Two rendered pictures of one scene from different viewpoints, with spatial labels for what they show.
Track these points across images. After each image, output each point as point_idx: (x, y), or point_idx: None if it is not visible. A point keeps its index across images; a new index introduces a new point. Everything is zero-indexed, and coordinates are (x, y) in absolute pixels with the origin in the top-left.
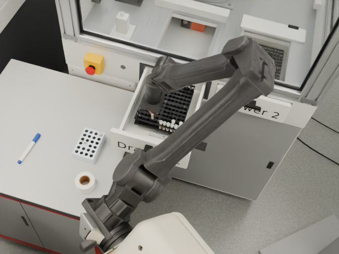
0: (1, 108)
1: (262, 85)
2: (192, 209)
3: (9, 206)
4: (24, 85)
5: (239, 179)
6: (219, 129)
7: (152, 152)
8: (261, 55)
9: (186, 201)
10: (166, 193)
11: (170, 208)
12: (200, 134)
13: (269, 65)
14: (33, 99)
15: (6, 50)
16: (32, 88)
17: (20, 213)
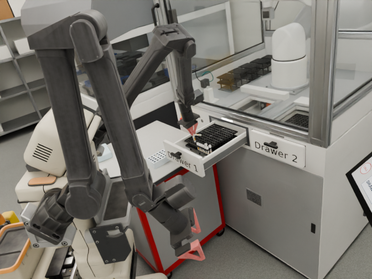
0: None
1: (162, 38)
2: (256, 271)
3: None
4: (153, 130)
5: (295, 247)
6: (264, 179)
7: None
8: (177, 29)
9: (254, 263)
10: (241, 252)
11: (238, 263)
12: (134, 77)
13: (180, 34)
14: (151, 136)
15: (163, 122)
16: (155, 132)
17: None
